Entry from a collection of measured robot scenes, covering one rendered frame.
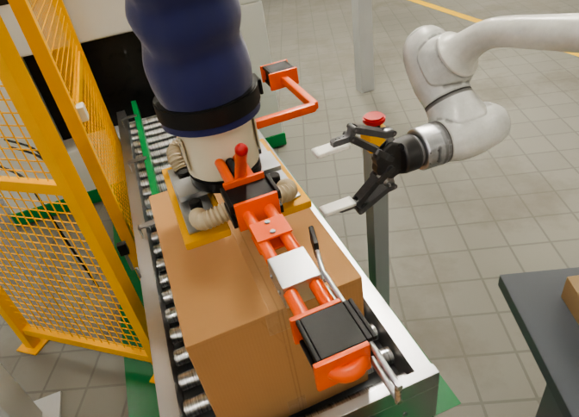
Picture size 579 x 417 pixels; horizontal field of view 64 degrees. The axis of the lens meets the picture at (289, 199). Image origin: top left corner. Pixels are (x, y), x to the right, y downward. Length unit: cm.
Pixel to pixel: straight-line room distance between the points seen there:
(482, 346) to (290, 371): 113
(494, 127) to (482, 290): 141
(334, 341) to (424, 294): 171
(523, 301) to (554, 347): 13
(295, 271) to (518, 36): 55
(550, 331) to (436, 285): 112
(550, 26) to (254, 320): 75
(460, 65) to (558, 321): 65
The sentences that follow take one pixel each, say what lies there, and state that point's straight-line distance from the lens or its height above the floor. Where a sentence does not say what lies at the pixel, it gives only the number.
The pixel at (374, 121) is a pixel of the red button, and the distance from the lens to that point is 143.
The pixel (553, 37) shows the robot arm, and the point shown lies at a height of 141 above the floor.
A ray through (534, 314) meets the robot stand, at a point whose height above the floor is 75.
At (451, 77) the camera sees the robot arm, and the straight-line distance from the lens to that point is 100.
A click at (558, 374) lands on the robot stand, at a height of 75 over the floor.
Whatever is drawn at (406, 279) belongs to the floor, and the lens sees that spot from 234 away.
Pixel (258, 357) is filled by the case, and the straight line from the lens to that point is 108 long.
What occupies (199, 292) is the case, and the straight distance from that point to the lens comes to 108.
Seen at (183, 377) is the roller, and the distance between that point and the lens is 146.
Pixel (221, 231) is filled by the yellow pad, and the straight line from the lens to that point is 99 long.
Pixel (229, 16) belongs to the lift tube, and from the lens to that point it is 90.
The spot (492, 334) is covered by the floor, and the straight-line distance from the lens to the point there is 218.
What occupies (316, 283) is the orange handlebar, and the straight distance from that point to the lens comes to 67.
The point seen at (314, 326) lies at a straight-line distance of 61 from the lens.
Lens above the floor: 170
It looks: 36 degrees down
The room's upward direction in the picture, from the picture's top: 10 degrees counter-clockwise
